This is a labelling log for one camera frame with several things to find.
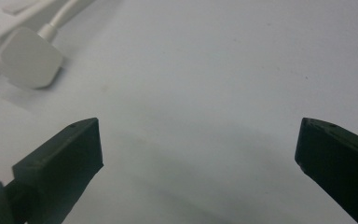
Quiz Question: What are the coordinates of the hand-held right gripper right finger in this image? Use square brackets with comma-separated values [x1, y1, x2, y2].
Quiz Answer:
[294, 117, 358, 224]

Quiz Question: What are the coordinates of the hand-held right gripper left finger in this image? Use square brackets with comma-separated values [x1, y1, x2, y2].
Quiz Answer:
[11, 117, 104, 224]

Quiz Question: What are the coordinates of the white power plug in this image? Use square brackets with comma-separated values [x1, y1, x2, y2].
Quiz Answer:
[0, 26, 64, 91]

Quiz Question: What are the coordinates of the white power cable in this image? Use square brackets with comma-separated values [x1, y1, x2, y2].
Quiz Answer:
[36, 0, 81, 43]

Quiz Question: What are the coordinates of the white power adapter with cable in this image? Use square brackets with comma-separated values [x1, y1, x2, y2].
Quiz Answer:
[0, 0, 96, 87]

